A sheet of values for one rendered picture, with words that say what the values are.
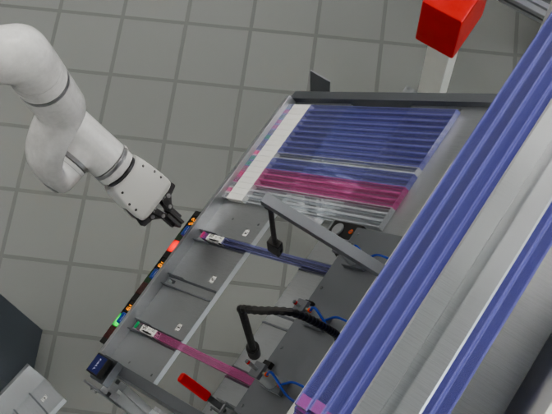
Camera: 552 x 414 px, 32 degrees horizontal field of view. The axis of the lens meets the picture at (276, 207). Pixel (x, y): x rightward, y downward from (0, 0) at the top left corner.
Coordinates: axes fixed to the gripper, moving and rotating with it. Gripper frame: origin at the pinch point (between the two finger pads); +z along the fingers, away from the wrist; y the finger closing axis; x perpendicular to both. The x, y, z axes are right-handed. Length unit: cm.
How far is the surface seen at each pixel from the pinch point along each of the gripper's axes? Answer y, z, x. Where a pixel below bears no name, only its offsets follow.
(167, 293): 13.5, 5.5, 7.3
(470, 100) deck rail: -36, 4, 56
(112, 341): 26.9, 3.9, 3.4
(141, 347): 25.1, 5.5, 11.3
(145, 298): 16.5, 4.1, 3.4
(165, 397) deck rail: 31.0, 4.3, 30.8
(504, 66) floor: -109, 73, -32
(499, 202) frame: 10, -39, 124
